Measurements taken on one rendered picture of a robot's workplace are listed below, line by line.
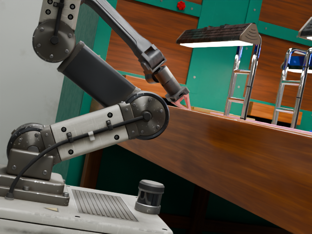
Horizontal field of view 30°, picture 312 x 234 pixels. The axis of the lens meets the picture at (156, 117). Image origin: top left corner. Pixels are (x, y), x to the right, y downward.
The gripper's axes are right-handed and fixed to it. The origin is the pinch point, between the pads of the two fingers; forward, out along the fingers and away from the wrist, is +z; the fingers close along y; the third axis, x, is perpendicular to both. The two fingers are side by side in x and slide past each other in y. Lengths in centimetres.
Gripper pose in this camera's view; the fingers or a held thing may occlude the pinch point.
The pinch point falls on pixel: (188, 109)
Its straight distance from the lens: 225.2
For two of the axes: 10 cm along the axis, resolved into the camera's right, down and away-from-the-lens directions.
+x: -7.5, 6.3, -2.0
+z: 5.7, 7.7, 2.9
